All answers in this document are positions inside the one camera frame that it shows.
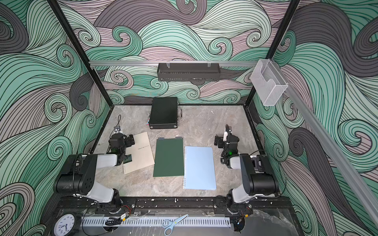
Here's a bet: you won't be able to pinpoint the aluminium rail right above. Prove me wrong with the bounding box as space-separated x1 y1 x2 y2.
275 65 378 225

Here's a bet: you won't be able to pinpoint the aluminium rail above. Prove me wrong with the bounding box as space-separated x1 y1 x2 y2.
275 65 378 225
89 60 258 67

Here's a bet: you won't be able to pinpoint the round analog clock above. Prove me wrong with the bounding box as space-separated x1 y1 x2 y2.
52 213 76 236

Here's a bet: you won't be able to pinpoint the aluminium rail back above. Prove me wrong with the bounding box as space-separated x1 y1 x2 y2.
89 60 258 67

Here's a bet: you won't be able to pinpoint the dark green spiral notebook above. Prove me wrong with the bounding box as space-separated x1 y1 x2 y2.
153 137 184 178

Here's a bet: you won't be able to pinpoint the white slotted cable duct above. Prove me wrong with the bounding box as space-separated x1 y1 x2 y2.
82 216 231 228

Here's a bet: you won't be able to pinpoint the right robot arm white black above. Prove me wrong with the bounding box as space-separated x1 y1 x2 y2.
214 132 279 204

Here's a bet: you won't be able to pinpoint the light blue scissors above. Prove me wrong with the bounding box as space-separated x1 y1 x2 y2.
162 214 189 236

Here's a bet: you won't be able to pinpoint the black hard case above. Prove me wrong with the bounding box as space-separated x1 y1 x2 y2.
148 97 179 129

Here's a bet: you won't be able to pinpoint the black wall tray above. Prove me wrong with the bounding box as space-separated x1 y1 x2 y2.
157 63 221 82

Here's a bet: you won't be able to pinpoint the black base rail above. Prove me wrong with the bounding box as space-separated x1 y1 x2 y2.
52 196 294 216

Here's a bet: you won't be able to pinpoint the beige spiral notebook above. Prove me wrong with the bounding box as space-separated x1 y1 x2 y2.
123 132 155 175

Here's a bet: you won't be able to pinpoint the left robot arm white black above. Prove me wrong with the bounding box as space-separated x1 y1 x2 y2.
53 132 135 207

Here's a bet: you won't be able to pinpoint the clear plastic wall holder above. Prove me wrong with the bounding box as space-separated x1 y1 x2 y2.
250 59 288 106

